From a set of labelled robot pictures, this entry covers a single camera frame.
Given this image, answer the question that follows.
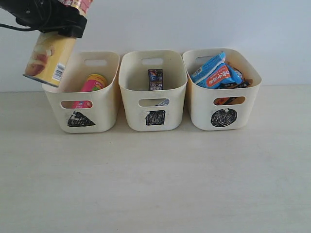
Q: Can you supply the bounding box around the cream bin with circle mark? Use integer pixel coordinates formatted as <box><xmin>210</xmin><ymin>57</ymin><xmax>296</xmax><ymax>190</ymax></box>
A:
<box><xmin>182</xmin><ymin>48</ymin><xmax>262</xmax><ymax>131</ymax></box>

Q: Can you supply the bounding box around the blue white milk carton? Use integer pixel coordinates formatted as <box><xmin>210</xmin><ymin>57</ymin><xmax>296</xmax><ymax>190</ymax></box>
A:
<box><xmin>155</xmin><ymin>99</ymin><xmax>170</xmax><ymax>107</ymax></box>

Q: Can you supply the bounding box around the pink chips can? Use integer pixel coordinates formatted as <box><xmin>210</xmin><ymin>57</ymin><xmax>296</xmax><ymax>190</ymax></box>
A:
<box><xmin>72</xmin><ymin>74</ymin><xmax>108</xmax><ymax>109</ymax></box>

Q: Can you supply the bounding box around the cream bin with square mark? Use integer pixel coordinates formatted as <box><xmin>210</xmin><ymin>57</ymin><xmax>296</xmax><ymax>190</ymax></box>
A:
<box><xmin>119</xmin><ymin>50</ymin><xmax>188</xmax><ymax>132</ymax></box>

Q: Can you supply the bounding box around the orange noodle packet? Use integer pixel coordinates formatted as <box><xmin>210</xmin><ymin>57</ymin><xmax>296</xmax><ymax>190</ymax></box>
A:
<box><xmin>213</xmin><ymin>62</ymin><xmax>254</xmax><ymax>105</ymax></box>

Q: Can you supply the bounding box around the yellow chips can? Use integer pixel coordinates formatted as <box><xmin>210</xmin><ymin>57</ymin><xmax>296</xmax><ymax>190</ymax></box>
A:
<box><xmin>22</xmin><ymin>0</ymin><xmax>94</xmax><ymax>88</ymax></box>

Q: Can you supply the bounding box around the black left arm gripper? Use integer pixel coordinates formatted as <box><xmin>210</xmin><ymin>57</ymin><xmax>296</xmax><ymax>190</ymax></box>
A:
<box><xmin>0</xmin><ymin>0</ymin><xmax>87</xmax><ymax>38</ymax></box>

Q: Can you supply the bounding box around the cream bin with triangle mark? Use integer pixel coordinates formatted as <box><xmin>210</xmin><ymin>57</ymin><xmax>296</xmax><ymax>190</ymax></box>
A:
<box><xmin>42</xmin><ymin>51</ymin><xmax>121</xmax><ymax>133</ymax></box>

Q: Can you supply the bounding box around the blue noodle packet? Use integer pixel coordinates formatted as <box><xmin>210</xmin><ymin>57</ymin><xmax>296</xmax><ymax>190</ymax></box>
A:
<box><xmin>190</xmin><ymin>51</ymin><xmax>243</xmax><ymax>90</ymax></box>

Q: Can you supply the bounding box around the purple drink carton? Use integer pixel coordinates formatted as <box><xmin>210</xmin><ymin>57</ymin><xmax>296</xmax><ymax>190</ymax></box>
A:
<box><xmin>148</xmin><ymin>69</ymin><xmax>164</xmax><ymax>91</ymax></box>

